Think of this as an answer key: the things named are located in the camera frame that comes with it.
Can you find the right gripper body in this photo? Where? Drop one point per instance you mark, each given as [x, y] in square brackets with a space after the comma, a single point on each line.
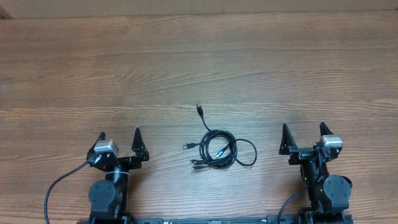
[300, 154]

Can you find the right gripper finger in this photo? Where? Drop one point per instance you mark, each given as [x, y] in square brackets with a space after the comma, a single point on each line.
[324, 130]
[288, 145]

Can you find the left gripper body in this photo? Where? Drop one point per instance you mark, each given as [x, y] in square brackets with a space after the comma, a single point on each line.
[130, 162]

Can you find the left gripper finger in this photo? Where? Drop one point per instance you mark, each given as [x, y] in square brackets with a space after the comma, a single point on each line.
[139, 147]
[101, 137]

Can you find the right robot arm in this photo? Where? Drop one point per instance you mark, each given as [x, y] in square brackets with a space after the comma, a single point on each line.
[328, 195]

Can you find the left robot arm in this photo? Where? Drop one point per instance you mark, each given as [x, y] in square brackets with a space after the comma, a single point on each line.
[108, 197]

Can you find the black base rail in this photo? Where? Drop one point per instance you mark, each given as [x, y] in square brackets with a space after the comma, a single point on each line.
[270, 219]

